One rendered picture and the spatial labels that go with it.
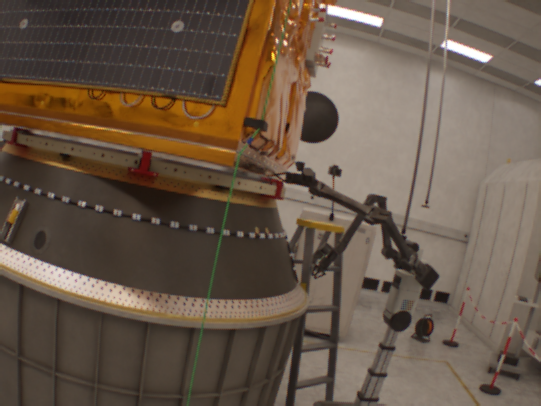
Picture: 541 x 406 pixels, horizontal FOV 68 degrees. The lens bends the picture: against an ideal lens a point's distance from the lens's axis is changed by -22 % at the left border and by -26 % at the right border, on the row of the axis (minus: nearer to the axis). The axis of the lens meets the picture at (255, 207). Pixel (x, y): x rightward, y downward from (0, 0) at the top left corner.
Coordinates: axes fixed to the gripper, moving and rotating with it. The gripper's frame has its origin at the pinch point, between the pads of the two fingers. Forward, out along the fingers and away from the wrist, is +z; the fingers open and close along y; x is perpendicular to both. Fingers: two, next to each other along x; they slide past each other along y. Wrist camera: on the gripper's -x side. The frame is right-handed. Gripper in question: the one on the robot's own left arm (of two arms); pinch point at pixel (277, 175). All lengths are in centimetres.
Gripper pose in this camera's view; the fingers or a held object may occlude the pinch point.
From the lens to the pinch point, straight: 293.3
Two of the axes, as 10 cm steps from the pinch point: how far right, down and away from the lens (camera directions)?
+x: -2.2, 9.7, 0.5
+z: -9.7, -2.3, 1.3
